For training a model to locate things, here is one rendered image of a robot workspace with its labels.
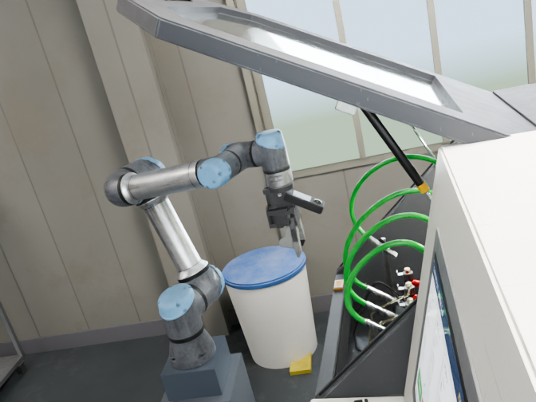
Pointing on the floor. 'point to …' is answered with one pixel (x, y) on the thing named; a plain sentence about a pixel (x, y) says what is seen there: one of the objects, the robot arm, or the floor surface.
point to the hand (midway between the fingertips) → (302, 247)
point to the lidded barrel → (273, 305)
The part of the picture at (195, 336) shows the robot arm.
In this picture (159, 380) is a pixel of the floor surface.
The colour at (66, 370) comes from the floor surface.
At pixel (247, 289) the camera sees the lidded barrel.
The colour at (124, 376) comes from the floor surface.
